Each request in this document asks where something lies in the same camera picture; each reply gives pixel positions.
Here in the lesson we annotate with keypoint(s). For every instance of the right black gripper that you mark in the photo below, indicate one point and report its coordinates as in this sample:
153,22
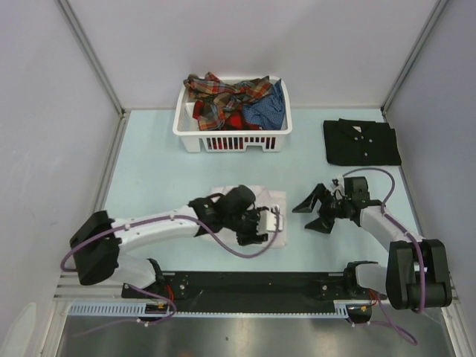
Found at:
323,224

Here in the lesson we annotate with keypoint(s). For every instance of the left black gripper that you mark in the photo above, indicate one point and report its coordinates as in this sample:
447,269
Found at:
251,237

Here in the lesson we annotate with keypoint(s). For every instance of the white long sleeve shirt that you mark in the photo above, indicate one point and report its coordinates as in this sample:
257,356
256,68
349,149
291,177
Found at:
264,197

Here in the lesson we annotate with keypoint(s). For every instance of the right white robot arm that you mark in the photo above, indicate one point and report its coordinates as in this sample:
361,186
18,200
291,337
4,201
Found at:
416,275

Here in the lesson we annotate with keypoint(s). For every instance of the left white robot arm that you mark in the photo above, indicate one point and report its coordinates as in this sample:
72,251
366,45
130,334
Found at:
101,247

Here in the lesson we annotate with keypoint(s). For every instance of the folded black shirt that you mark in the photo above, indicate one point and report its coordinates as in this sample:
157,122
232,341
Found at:
352,143

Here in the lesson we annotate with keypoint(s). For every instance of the blue checked shirt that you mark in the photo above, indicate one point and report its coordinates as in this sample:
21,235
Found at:
269,112

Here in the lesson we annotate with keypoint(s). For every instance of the red black plaid shirt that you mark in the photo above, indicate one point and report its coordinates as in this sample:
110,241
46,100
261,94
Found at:
236,122

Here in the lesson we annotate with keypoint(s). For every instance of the brown plaid shirt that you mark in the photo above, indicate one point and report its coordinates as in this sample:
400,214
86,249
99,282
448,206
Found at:
216,100

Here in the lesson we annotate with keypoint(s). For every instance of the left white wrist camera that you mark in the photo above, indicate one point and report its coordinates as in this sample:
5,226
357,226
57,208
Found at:
271,220

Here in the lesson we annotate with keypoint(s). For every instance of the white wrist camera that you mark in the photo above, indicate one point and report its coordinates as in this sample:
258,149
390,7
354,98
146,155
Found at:
338,191
271,220

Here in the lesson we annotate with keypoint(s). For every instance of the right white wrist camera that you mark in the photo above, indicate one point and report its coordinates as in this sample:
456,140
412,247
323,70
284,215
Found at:
338,191

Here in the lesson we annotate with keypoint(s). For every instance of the white slotted cable duct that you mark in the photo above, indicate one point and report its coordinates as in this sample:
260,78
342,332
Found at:
151,310

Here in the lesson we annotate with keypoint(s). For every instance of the aluminium frame rail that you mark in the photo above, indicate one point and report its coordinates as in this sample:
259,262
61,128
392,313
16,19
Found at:
69,288

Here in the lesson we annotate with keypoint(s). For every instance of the right aluminium corner post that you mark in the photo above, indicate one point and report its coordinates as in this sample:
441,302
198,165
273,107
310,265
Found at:
424,35

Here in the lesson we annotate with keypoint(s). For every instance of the aluminium corner post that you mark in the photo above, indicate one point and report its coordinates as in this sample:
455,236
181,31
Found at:
82,39
424,35

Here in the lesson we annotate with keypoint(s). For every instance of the left aluminium corner post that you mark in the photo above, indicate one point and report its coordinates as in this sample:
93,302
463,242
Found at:
82,39

